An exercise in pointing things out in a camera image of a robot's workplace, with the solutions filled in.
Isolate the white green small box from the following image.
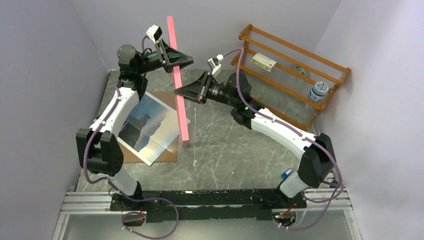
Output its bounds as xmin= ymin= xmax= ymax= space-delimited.
xmin=251 ymin=52 xmax=277 ymax=73

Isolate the pink wooden photo frame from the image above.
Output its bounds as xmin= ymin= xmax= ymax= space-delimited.
xmin=166 ymin=16 xmax=190 ymax=148

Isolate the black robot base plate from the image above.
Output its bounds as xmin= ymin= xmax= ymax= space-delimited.
xmin=109 ymin=188 xmax=307 ymax=223

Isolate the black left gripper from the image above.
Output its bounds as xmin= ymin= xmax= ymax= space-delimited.
xmin=136 ymin=39 xmax=194 ymax=76

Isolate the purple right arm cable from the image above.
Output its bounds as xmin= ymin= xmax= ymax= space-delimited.
xmin=221 ymin=47 xmax=345 ymax=232

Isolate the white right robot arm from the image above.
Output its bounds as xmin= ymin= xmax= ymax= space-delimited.
xmin=174 ymin=72 xmax=336 ymax=208

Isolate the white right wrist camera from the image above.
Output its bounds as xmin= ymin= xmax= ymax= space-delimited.
xmin=207 ymin=54 xmax=224 ymax=78

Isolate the blue white round jar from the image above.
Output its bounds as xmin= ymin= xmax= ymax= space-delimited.
xmin=308 ymin=81 xmax=330 ymax=103

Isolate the orange wooden shelf rack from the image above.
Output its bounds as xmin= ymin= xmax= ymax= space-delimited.
xmin=238 ymin=24 xmax=351 ymax=130

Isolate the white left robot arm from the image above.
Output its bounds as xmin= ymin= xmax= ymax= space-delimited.
xmin=75 ymin=39 xmax=194 ymax=210

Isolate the aluminium rail frame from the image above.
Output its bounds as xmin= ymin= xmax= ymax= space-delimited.
xmin=51 ymin=122 xmax=362 ymax=240

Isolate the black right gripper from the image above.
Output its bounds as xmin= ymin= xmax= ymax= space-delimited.
xmin=175 ymin=70 xmax=238 ymax=108

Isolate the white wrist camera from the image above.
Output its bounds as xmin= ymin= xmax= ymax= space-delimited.
xmin=207 ymin=54 xmax=224 ymax=78
xmin=146 ymin=24 xmax=163 ymax=43

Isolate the landscape photo print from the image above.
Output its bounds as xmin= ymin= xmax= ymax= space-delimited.
xmin=117 ymin=91 xmax=192 ymax=167

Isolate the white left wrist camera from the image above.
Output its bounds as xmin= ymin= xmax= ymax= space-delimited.
xmin=146 ymin=24 xmax=163 ymax=43

